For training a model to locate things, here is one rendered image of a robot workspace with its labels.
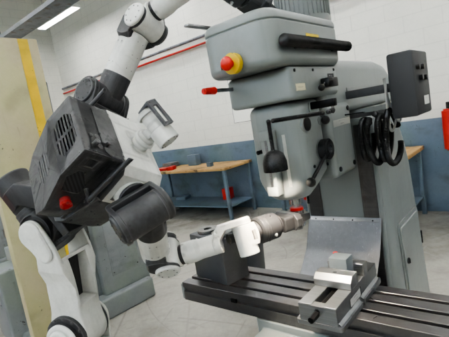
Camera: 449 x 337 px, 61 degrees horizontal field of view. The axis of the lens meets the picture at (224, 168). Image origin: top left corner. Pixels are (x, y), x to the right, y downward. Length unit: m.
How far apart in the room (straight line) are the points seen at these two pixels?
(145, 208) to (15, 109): 1.74
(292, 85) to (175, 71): 6.57
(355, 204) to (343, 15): 4.36
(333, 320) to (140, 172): 0.69
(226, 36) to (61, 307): 0.98
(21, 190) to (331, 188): 1.18
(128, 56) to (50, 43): 10.08
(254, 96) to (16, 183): 0.78
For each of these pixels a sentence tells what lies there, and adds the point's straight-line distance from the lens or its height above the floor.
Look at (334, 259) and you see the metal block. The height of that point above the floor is 1.10.
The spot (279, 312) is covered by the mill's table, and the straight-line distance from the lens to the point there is 1.43.
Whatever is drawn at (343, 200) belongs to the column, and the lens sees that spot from 1.69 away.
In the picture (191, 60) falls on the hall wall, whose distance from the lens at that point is 7.35.
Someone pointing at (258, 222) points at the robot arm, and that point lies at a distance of 1.23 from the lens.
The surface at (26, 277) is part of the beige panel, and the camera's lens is 2.63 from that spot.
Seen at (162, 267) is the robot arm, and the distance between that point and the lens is 1.21.
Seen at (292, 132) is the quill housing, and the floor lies 1.53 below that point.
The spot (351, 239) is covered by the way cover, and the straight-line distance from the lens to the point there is 1.68.
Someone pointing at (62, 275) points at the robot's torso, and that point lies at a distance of 1.29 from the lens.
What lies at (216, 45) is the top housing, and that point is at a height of 1.83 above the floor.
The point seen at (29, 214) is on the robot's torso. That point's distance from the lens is 1.32.
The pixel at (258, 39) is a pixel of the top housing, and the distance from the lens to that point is 1.10.
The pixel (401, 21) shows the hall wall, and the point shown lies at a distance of 5.55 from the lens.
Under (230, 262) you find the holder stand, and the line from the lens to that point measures 1.57.
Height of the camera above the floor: 1.60
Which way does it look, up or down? 7 degrees down
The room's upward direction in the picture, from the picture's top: 10 degrees counter-clockwise
